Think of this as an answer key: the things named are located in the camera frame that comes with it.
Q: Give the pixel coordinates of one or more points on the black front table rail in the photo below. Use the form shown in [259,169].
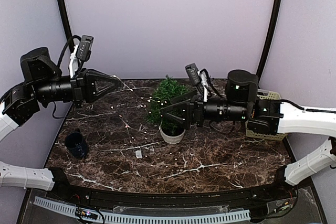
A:
[253,197]

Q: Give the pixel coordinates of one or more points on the black frame post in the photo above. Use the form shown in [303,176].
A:
[269,38]
[64,18]

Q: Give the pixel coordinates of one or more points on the dark blue cup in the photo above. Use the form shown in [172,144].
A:
[76,144]

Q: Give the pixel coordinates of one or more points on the right black frame post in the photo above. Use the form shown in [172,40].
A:
[269,38]

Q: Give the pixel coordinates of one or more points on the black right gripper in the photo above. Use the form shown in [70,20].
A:
[196,106]

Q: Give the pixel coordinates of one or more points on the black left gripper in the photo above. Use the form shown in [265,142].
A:
[79,84]

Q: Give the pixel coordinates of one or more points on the left black frame post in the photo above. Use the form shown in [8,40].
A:
[64,18]

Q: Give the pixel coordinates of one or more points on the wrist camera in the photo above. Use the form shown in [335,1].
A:
[192,72]
[84,48]

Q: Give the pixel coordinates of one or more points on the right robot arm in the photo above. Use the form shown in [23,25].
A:
[242,87]

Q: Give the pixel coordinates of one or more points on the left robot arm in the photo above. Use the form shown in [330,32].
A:
[44,83]

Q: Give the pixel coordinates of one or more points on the beige perforated plastic basket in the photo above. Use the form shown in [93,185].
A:
[263,116]

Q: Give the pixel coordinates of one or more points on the grey slotted cable duct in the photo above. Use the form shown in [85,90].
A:
[142,215]

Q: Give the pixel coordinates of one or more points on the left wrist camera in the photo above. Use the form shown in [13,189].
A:
[84,48]

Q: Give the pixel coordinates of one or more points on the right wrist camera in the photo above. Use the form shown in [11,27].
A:
[192,72]

